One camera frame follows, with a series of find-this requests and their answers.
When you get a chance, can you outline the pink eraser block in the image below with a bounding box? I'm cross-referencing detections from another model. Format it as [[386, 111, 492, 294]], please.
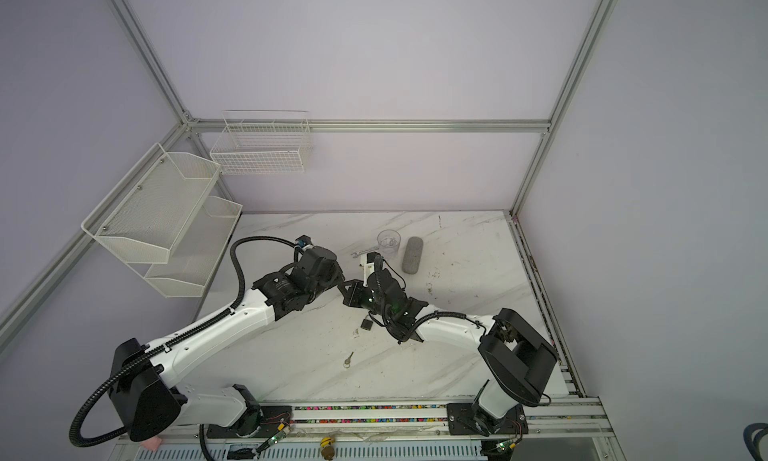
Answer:
[[141, 436, 163, 452]]

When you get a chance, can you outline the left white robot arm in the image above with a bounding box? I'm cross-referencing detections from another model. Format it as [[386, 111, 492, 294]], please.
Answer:
[[68, 236, 344, 448]]

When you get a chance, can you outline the clear plastic cup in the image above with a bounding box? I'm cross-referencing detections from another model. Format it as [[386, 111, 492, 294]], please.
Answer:
[[377, 229, 401, 260]]

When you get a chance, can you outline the aluminium frame rail base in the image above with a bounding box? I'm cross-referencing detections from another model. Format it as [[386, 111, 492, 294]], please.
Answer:
[[111, 397, 625, 460]]

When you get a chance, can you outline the silver key near front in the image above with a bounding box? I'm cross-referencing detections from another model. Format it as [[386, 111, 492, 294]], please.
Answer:
[[343, 352, 354, 369]]

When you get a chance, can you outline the silver open-end wrench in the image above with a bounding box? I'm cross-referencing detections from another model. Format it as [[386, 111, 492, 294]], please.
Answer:
[[350, 247, 378, 258]]

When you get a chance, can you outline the white mesh shelf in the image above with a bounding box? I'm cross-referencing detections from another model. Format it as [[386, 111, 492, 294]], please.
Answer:
[[144, 196, 242, 298], [81, 144, 221, 264]]

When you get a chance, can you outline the lower white mesh shelf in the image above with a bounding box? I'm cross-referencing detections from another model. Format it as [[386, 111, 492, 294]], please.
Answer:
[[144, 196, 242, 298]]

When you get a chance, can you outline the grey oblong sponge block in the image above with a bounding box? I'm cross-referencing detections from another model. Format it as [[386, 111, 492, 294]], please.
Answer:
[[401, 237, 424, 275]]

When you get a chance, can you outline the white wire basket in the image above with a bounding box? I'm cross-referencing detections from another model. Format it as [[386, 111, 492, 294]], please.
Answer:
[[210, 110, 314, 175]]

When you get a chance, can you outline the upper white mesh shelf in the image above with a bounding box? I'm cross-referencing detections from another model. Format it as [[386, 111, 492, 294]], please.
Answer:
[[81, 144, 221, 264]]

